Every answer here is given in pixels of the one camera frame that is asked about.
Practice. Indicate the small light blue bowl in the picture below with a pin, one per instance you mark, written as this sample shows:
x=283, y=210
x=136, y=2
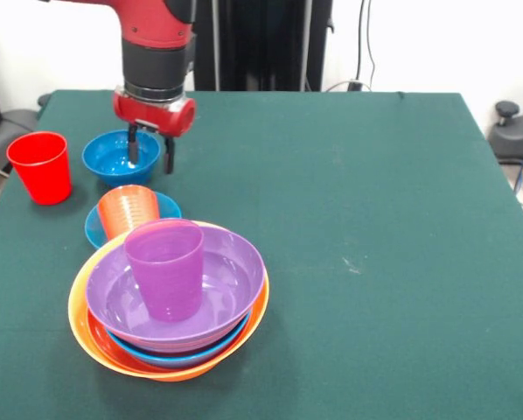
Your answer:
x=169, y=207

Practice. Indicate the large light blue bowl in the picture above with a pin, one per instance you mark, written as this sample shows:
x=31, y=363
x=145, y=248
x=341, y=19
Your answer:
x=178, y=359

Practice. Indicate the purple bowl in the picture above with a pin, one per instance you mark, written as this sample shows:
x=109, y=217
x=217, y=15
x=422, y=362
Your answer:
x=235, y=271

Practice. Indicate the dark green table cloth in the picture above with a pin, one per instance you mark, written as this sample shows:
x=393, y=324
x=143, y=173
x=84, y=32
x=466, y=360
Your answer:
x=375, y=350

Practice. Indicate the red cup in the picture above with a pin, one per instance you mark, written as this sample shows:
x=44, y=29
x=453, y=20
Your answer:
x=43, y=175

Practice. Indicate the wide orange bowl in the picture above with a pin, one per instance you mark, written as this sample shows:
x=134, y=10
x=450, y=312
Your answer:
x=97, y=337

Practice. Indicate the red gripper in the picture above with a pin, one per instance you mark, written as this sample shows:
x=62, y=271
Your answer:
x=156, y=114

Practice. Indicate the small dark blue bowl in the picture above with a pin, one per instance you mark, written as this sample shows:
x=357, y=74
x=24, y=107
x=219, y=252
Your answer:
x=108, y=166

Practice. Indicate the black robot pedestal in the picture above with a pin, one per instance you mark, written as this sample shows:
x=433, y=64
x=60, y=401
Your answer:
x=261, y=44

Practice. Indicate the orange cup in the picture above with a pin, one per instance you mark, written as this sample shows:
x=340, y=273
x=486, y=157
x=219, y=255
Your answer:
x=128, y=210

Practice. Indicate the purple cup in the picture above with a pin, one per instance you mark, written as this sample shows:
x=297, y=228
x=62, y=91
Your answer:
x=169, y=280

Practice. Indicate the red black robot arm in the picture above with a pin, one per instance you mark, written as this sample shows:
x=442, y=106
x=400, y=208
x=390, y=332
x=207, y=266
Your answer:
x=156, y=48

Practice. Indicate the large yellow bowl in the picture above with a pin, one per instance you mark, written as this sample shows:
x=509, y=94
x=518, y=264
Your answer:
x=75, y=297

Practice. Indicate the black office chair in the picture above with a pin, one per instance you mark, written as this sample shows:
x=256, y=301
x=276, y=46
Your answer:
x=8, y=127

